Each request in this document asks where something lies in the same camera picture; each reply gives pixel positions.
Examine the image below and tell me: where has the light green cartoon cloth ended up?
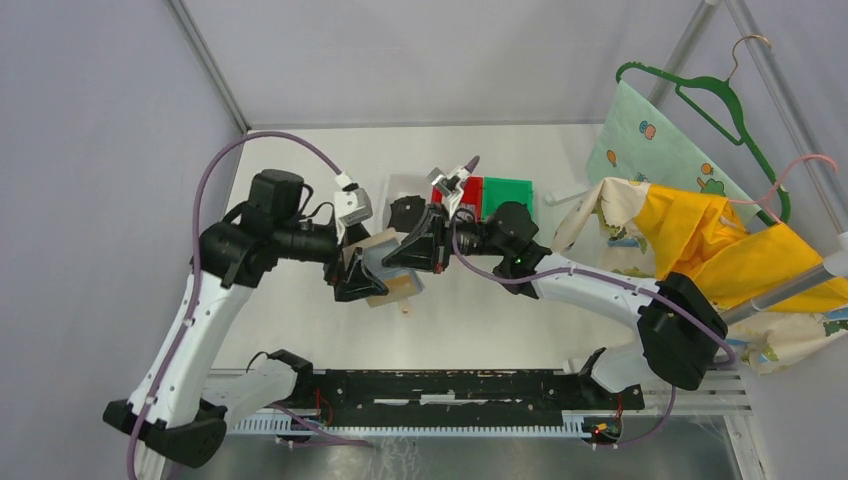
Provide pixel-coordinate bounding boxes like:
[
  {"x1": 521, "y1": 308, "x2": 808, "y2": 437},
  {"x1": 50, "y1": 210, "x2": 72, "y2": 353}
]
[{"x1": 585, "y1": 81, "x2": 774, "y2": 223}]

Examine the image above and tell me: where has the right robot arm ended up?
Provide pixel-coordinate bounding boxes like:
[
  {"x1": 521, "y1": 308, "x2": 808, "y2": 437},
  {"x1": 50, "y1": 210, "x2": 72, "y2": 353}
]
[{"x1": 383, "y1": 196, "x2": 735, "y2": 408}]

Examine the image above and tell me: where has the cream cartoon print cloth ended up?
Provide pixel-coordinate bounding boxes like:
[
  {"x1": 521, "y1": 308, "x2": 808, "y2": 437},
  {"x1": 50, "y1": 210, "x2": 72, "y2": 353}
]
[{"x1": 551, "y1": 178, "x2": 847, "y2": 374}]

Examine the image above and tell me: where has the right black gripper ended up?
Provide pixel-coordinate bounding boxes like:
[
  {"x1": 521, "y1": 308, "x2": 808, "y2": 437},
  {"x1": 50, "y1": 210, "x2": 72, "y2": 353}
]
[{"x1": 383, "y1": 202, "x2": 510, "y2": 274}]

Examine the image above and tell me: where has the white plastic bin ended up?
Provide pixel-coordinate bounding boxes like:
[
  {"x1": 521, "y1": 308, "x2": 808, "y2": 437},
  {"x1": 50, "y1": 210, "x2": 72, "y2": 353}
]
[{"x1": 376, "y1": 174, "x2": 432, "y2": 229}]

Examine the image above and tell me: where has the metal clothes rail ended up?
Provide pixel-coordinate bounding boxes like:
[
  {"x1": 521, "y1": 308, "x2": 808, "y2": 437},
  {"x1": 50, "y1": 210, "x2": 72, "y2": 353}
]
[{"x1": 721, "y1": 232, "x2": 847, "y2": 326}]

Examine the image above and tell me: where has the green plastic bin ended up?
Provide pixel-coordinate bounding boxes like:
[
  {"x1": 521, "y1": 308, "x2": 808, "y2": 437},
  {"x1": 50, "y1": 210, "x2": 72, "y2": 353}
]
[{"x1": 481, "y1": 177, "x2": 535, "y2": 220}]

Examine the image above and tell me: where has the yellow cloth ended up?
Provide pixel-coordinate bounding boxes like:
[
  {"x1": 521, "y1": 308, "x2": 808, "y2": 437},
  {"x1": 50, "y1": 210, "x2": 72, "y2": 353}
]
[{"x1": 633, "y1": 185, "x2": 822, "y2": 308}]

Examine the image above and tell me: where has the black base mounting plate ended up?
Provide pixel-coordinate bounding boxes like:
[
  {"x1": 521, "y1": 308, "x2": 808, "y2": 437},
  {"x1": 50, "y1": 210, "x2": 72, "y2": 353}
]
[{"x1": 280, "y1": 369, "x2": 645, "y2": 428}]

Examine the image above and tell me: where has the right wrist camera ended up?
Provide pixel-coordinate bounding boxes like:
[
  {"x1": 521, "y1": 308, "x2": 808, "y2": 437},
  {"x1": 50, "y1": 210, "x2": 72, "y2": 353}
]
[{"x1": 426, "y1": 157, "x2": 479, "y2": 220}]

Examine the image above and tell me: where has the black VIP cards stack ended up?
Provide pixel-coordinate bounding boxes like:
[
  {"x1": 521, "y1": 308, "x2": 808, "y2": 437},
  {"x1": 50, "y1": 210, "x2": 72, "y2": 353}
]
[{"x1": 387, "y1": 195, "x2": 427, "y2": 234}]

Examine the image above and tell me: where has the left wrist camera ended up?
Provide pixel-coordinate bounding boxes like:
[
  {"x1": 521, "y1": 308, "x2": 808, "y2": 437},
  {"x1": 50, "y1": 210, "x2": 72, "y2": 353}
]
[{"x1": 332, "y1": 172, "x2": 373, "y2": 234}]

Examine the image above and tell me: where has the aluminium rail frame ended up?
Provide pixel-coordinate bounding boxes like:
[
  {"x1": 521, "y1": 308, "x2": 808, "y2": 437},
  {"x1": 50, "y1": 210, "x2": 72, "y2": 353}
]
[{"x1": 149, "y1": 368, "x2": 753, "y2": 416}]

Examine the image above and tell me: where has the white slotted cable duct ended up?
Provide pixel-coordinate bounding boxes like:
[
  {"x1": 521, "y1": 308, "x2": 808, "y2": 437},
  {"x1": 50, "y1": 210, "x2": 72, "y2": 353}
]
[{"x1": 229, "y1": 410, "x2": 591, "y2": 439}]

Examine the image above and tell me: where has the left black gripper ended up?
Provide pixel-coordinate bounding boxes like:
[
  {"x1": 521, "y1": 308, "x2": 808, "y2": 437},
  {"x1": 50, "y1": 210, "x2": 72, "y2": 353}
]
[{"x1": 275, "y1": 216, "x2": 389, "y2": 301}]

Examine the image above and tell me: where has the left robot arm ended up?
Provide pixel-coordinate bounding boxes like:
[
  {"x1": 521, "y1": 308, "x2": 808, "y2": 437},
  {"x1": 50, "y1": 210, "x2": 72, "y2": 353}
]
[{"x1": 103, "y1": 169, "x2": 388, "y2": 479}]

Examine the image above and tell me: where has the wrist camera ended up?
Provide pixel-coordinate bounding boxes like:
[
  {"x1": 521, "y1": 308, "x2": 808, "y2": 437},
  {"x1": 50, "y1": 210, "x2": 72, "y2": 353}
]
[
  {"x1": 332, "y1": 172, "x2": 373, "y2": 234},
  {"x1": 426, "y1": 157, "x2": 479, "y2": 220}
]

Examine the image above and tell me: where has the pink clothes hanger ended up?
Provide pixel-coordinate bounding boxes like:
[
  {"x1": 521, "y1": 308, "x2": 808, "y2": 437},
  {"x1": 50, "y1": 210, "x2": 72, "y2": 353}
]
[{"x1": 725, "y1": 153, "x2": 841, "y2": 228}]

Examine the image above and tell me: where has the red plastic bin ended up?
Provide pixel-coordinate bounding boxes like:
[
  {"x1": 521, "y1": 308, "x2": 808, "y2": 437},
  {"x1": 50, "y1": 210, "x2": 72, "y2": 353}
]
[{"x1": 455, "y1": 176, "x2": 484, "y2": 221}]

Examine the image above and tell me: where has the green clothes hanger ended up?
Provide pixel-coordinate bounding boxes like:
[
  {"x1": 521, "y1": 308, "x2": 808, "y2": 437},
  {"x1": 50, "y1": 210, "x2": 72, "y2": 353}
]
[{"x1": 614, "y1": 62, "x2": 792, "y2": 227}]

